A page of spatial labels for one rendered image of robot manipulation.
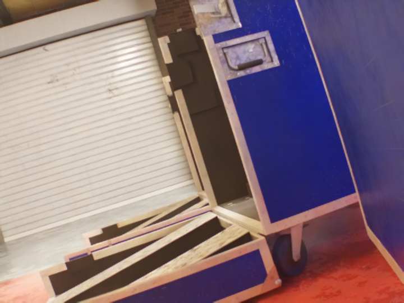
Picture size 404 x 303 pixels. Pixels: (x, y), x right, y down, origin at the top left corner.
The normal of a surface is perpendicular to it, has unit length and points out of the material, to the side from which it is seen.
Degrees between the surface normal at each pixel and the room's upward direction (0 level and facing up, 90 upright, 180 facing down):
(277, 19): 90
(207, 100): 90
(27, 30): 90
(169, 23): 90
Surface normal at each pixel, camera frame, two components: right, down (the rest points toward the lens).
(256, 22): 0.15, -0.06
